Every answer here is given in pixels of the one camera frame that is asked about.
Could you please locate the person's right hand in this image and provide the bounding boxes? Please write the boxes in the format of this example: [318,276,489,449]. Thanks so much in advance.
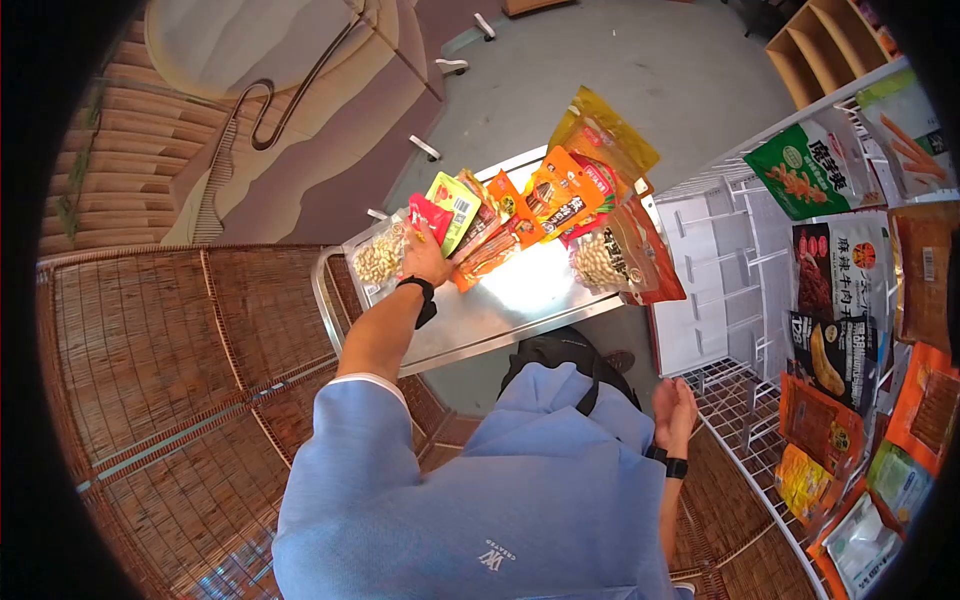
[651,376,700,459]

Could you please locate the person's left hand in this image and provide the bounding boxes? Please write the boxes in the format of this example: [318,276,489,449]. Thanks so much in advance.
[401,221,456,290]

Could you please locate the person's right fingers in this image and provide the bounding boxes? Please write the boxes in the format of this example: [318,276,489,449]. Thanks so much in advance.
[654,376,700,421]

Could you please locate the small red sachet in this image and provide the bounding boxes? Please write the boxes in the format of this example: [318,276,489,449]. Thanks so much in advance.
[407,192,456,249]

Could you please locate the black wrist band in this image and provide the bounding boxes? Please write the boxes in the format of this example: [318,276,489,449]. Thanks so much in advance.
[643,443,690,480]
[395,275,439,330]

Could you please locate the steel trolley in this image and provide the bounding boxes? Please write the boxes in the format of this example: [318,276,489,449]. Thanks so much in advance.
[311,144,666,378]

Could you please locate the person's legs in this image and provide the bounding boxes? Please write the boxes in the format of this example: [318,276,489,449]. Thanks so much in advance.
[498,325,643,415]

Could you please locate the row of snack packets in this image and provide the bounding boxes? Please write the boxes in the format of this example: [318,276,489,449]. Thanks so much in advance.
[341,84,688,310]

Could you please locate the full shop shelf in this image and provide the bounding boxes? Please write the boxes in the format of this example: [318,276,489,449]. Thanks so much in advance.
[648,56,960,600]

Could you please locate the person's body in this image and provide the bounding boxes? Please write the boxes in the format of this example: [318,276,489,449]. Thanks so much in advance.
[271,362,695,600]

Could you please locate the empty wooden shelf unit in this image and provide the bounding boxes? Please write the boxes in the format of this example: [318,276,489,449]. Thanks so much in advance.
[764,0,901,111]

